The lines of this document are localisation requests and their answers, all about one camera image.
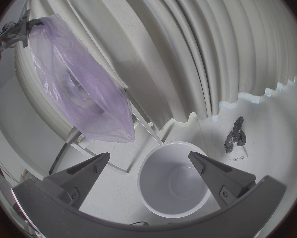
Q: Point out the white trash bin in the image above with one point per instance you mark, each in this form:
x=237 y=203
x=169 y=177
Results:
x=168 y=175

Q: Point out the purple plastic bag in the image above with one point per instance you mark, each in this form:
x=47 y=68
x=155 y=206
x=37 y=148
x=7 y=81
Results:
x=84 y=88

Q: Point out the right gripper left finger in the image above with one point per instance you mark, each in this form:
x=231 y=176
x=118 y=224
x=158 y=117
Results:
x=71 y=182

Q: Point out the white curtain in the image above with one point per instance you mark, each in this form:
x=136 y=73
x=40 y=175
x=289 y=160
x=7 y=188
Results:
x=212 y=46

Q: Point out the crumpled black plastic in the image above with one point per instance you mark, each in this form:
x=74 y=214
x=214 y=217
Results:
x=233 y=137

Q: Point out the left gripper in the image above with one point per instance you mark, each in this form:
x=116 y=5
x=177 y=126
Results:
x=17 y=32

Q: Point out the clear printed wrapper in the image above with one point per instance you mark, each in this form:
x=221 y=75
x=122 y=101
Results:
x=238 y=155

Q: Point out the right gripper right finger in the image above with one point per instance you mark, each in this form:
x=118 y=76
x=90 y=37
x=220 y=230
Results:
x=222 y=180

